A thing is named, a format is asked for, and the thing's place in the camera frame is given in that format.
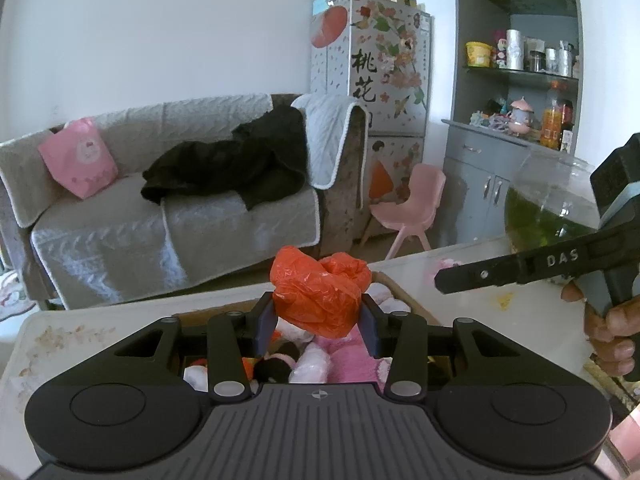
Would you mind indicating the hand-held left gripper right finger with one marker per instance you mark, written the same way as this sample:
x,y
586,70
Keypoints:
x,y
372,332

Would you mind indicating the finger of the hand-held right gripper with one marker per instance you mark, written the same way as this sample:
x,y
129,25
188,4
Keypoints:
x,y
480,275

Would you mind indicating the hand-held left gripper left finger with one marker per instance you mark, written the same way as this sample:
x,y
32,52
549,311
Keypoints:
x,y
265,330

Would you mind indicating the cardboard box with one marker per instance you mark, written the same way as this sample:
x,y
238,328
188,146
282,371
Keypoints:
x,y
406,300

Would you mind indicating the orange plastic bag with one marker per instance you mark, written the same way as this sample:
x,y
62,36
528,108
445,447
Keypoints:
x,y
320,295

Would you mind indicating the white desktop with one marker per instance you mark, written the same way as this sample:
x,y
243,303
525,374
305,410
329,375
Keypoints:
x,y
100,325

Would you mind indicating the person's right hand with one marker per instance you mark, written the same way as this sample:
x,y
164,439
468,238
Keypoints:
x,y
612,332

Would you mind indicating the pink plush toy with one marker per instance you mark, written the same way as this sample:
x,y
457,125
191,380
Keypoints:
x,y
345,365

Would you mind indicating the glass fishbowl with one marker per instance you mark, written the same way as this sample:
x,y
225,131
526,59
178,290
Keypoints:
x,y
545,210

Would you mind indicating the grey sofa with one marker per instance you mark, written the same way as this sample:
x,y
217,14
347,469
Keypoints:
x,y
225,240

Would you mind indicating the pink plastic chair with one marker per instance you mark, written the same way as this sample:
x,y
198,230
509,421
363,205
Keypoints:
x,y
415,200

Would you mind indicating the grey cabinet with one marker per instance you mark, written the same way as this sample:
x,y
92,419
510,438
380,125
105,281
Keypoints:
x,y
470,170

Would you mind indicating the dark bottle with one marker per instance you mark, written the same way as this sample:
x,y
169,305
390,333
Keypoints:
x,y
567,127

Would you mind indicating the orange drink bottle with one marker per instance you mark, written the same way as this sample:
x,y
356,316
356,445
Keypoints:
x,y
551,125

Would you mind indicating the pink teapot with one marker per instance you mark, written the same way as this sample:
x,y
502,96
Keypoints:
x,y
521,115

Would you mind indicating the grey quilted seat cover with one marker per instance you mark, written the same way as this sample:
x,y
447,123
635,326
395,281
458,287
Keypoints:
x,y
125,245

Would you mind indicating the black clothing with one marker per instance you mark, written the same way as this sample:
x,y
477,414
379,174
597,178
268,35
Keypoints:
x,y
225,165

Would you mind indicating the silver cups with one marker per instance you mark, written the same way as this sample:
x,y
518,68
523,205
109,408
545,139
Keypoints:
x,y
560,62

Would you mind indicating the floral refrigerator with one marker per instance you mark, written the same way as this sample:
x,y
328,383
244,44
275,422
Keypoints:
x,y
380,110

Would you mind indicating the white quilted blanket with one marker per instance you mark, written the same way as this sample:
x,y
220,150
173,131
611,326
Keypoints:
x,y
327,135

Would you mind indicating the silver canister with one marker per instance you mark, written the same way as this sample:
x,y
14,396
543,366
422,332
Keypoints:
x,y
515,50

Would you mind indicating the yellow tub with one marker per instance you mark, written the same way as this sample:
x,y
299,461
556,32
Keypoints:
x,y
479,55

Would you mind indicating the grey quilted backrest cover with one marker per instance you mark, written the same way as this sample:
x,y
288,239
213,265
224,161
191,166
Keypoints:
x,y
165,120

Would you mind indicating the patterned floor rug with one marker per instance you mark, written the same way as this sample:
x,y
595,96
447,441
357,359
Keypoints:
x,y
15,295

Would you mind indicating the pink cushion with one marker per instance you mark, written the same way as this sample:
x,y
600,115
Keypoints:
x,y
80,157

